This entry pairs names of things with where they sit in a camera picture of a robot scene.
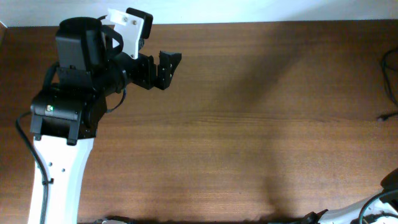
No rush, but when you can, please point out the black usb cable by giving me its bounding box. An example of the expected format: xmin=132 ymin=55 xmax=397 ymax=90
xmin=376 ymin=49 xmax=398 ymax=122

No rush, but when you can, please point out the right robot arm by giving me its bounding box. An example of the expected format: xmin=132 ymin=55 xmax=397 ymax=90
xmin=300 ymin=169 xmax=397 ymax=224

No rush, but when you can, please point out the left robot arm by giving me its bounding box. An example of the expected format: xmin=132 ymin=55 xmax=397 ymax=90
xmin=27 ymin=17 xmax=182 ymax=223

